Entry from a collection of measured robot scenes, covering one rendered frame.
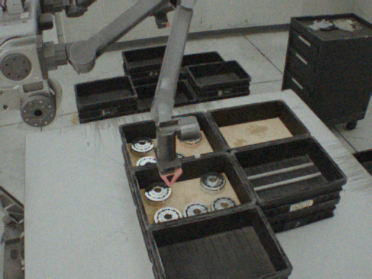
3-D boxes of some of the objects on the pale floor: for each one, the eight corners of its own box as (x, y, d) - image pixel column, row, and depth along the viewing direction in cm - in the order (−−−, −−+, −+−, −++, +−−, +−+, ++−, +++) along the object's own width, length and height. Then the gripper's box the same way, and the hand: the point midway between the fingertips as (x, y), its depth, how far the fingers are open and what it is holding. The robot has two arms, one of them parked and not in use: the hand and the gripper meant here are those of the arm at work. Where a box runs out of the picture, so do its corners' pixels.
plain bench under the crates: (75, 535, 132) (22, 507, 89) (51, 219, 253) (25, 134, 210) (424, 391, 169) (506, 320, 125) (276, 171, 289) (291, 89, 246)
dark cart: (302, 144, 314) (322, 41, 259) (277, 113, 348) (290, 17, 293) (360, 131, 328) (389, 34, 272) (332, 103, 362) (352, 12, 306)
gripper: (151, 133, 126) (153, 170, 136) (159, 155, 118) (161, 192, 128) (172, 129, 127) (173, 166, 137) (182, 151, 119) (182, 188, 129)
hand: (167, 177), depth 132 cm, fingers open, 6 cm apart
